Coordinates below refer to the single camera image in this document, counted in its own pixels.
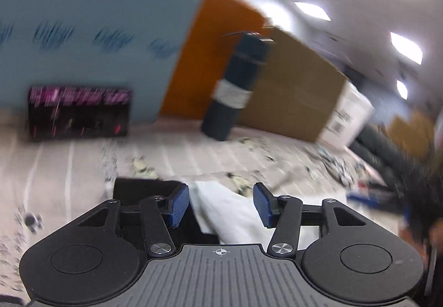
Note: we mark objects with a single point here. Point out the black cloth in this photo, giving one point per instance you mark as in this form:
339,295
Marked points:
138,189

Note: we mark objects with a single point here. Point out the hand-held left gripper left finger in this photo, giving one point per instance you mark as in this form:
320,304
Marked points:
179,205

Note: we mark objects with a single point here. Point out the dark rolled mat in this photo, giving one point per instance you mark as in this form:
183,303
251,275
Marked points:
230,95

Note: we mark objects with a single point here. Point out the printed beige bedsheet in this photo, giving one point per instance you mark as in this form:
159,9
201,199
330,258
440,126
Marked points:
86,161

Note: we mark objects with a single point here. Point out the small brown cardboard box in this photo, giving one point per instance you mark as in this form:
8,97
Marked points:
412,133

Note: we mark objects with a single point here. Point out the black box with pink print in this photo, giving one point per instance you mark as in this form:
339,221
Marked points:
79,113

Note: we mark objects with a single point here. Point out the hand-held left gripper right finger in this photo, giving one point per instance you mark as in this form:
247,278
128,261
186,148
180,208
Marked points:
263,205

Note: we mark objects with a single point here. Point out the ceiling light panel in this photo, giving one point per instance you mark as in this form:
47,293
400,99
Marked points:
406,47
311,11
402,89

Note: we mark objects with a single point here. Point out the white cloth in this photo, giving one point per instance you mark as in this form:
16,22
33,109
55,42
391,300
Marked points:
238,213

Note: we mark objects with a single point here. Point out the orange box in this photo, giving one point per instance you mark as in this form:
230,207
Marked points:
207,50

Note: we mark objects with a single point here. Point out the dark grey cloth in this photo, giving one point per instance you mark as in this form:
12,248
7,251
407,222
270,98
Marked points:
377,154

